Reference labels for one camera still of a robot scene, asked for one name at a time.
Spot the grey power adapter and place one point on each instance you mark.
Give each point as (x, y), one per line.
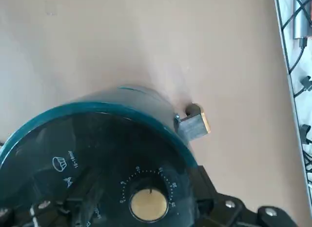
(301, 22)

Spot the orange air fryer knob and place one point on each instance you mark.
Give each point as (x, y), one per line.
(148, 205)

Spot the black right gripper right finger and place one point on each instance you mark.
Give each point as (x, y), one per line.
(219, 210)

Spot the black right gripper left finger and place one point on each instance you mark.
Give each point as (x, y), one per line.
(48, 212)

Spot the green round air fryer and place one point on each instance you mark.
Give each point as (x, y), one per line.
(97, 144)

